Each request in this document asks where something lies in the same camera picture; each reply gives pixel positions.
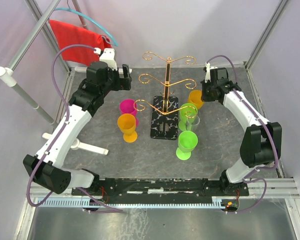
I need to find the orange goblet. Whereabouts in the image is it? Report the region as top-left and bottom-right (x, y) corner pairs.
(117, 113), (138, 143)
(187, 89), (204, 110)

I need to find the gold wine glass rack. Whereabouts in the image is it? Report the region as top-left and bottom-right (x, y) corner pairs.
(135, 51), (197, 140)

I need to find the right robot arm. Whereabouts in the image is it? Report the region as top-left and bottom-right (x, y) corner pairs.
(201, 64), (282, 196)

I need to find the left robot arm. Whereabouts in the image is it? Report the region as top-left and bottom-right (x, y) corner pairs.
(23, 61), (132, 195)

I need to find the clear wine glass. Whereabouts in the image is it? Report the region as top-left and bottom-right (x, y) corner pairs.
(186, 114), (201, 132)

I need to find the magenta goblet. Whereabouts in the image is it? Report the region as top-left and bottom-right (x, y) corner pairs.
(119, 98), (139, 127)

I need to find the green goblet rear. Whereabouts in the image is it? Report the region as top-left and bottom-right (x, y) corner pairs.
(178, 103), (198, 131)

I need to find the green goblet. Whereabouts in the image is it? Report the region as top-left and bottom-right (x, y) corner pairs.
(178, 103), (198, 131)
(175, 130), (199, 161)

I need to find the green goblet front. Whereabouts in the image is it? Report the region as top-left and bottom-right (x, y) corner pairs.
(175, 130), (199, 161)

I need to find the red cloth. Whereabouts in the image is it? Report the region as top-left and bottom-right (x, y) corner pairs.
(49, 19), (112, 66)

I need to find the teal clothes hanger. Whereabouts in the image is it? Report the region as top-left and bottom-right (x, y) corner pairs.
(53, 0), (119, 47)

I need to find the white clothes stand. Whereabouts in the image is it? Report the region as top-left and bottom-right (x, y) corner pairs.
(0, 0), (110, 156)

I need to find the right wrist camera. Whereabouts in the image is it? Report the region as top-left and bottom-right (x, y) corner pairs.
(203, 62), (218, 83)

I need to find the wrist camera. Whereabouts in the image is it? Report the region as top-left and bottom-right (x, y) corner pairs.
(99, 48), (118, 70)
(203, 62), (218, 83)

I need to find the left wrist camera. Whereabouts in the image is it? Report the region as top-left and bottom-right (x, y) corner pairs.
(99, 48), (118, 70)

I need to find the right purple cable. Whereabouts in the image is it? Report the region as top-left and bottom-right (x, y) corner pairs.
(205, 54), (281, 215)

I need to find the purple cable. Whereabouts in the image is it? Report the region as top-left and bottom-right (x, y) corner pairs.
(205, 54), (281, 215)
(26, 44), (127, 215)

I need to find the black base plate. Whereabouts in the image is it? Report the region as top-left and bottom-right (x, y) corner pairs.
(86, 178), (249, 203)

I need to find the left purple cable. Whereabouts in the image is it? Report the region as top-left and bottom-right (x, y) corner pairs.
(26, 44), (127, 215)

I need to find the white cable duct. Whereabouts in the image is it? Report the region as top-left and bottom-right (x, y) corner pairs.
(40, 196), (226, 210)

